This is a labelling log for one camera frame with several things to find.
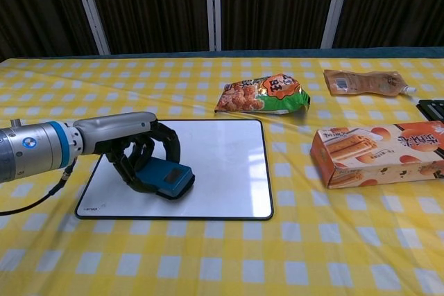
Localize dark pleated curtain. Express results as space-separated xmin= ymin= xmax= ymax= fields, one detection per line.
xmin=0 ymin=0 xmax=444 ymax=63

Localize brown spouted sauce pouch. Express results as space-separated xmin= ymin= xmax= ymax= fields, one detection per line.
xmin=323 ymin=69 xmax=417 ymax=97

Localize yellow white checkered tablecloth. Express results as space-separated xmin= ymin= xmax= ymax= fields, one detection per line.
xmin=0 ymin=55 xmax=444 ymax=296

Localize white dry-erase board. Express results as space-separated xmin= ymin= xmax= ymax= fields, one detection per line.
xmin=75 ymin=119 xmax=275 ymax=221

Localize white vertical frame post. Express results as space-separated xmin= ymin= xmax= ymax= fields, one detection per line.
xmin=321 ymin=0 xmax=354 ymax=49
xmin=204 ymin=0 xmax=222 ymax=51
xmin=69 ymin=0 xmax=112 ymax=55

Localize orange biscuit roll box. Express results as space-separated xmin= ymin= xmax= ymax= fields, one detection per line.
xmin=309 ymin=121 xmax=444 ymax=190

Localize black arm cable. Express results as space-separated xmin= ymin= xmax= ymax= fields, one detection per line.
xmin=0 ymin=157 xmax=77 ymax=216

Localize green orange snack bag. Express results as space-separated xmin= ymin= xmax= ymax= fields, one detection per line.
xmin=214 ymin=73 xmax=311 ymax=116

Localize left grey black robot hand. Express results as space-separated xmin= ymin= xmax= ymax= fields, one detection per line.
xmin=73 ymin=111 xmax=182 ymax=194

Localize black flat device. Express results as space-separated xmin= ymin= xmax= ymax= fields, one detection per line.
xmin=417 ymin=98 xmax=444 ymax=119

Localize blue whiteboard eraser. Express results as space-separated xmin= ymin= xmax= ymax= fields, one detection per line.
xmin=134 ymin=157 xmax=196 ymax=201

